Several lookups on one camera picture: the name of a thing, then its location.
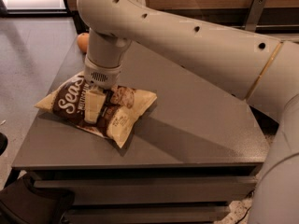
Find black object at left edge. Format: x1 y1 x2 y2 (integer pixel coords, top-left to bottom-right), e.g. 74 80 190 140
0 133 8 156

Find brown SeaSalt chip bag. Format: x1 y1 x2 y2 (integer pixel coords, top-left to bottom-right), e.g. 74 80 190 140
35 72 157 147

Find orange fruit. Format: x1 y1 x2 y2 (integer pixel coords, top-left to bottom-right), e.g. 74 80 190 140
77 33 89 53

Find grey drawer cabinet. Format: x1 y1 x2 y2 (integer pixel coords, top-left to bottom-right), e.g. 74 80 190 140
12 44 268 224

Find black cable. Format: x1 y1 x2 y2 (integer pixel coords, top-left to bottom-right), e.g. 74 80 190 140
242 206 252 224

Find right metal bracket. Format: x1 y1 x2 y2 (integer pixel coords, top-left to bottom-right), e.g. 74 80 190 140
244 0 267 32

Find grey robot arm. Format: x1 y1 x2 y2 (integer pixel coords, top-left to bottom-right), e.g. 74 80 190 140
77 0 299 224

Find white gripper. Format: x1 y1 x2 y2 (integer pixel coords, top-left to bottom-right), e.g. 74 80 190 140
84 57 121 124

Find dark chair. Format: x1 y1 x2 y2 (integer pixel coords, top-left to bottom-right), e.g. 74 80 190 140
0 174 75 224

